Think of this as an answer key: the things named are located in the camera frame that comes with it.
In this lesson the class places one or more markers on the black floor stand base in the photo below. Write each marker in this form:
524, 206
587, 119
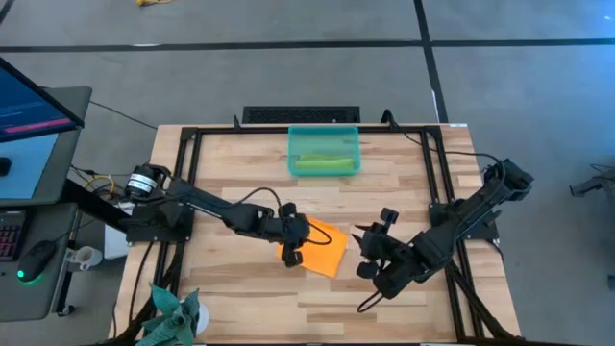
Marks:
596, 182

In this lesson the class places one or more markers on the black table frame hook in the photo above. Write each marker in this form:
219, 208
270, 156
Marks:
388, 117
237, 122

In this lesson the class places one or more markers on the orange microfiber towel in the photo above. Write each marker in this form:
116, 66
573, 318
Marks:
331, 254

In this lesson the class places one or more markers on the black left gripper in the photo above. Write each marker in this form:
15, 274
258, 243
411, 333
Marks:
295, 230

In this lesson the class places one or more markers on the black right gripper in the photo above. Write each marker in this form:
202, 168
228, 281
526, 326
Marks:
389, 264

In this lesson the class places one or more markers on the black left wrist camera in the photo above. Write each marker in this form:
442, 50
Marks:
288, 210

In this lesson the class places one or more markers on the small black mouse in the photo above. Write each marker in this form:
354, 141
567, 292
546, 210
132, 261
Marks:
4, 166

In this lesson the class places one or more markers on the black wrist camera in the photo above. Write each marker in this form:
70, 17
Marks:
389, 216
288, 210

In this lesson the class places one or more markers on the white plant pot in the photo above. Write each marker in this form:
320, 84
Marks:
203, 317

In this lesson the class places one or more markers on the white box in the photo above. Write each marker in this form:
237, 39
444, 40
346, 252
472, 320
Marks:
115, 245

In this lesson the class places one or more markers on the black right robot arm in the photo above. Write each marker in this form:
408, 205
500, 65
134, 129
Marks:
461, 216

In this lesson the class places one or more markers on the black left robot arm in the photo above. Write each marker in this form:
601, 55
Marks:
206, 204

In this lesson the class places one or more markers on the white plastic cup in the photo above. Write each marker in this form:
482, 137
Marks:
86, 257

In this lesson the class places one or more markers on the black aluminium table frame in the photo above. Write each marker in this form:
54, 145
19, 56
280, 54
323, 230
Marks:
216, 130

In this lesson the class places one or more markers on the tilted computer monitor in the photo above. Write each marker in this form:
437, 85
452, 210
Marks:
29, 110

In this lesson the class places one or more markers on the black computer mouse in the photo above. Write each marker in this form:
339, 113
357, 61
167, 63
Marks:
36, 259

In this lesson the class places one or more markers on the white table sticker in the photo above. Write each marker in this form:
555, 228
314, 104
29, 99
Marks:
458, 125

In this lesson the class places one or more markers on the backlit keyboard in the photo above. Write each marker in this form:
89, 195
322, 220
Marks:
12, 235

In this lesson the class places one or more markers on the black desk crossbar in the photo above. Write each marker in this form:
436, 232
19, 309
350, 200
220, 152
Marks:
86, 202

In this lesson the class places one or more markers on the teal plastic basket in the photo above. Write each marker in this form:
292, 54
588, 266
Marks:
322, 141

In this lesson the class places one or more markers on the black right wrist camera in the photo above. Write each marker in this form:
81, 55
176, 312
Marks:
389, 216

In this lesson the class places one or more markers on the green microfiber towel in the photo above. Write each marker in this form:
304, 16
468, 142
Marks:
327, 163

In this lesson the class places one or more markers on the teal artificial plant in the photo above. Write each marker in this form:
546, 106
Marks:
168, 317

